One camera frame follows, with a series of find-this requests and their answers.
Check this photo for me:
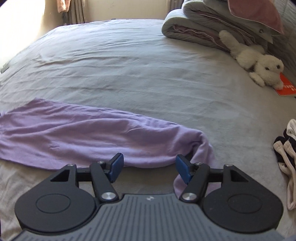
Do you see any lilac purple garment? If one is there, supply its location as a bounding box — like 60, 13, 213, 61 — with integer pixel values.
1, 98, 220, 195

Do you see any white and cream clothes pile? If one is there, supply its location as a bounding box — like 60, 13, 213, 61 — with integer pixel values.
273, 119, 295, 210

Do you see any grey bed sheet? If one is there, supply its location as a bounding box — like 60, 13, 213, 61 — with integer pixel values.
0, 18, 296, 235

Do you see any orange booklet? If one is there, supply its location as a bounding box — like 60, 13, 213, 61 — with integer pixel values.
276, 73, 296, 97

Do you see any white plush dog toy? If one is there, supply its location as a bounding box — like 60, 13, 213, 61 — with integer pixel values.
219, 30, 284, 90

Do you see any grey folded duvet lower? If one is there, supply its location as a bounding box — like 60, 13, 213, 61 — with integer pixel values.
162, 9, 229, 52

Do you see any grey folded duvet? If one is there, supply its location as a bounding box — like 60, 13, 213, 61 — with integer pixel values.
162, 9, 229, 52
182, 1, 273, 45

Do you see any left grey curtain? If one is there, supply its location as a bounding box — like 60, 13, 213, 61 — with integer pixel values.
62, 0, 89, 26

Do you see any grey folded duvet upper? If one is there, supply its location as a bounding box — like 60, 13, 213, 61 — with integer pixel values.
182, 1, 273, 45

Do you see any pink hanging garment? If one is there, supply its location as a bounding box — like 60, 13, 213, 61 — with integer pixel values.
56, 0, 71, 13

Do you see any mauve velvet pillow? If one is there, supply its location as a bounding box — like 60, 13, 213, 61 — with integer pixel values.
227, 0, 284, 34

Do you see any grey quilted headboard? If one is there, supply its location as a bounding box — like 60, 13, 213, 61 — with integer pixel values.
268, 1, 295, 82

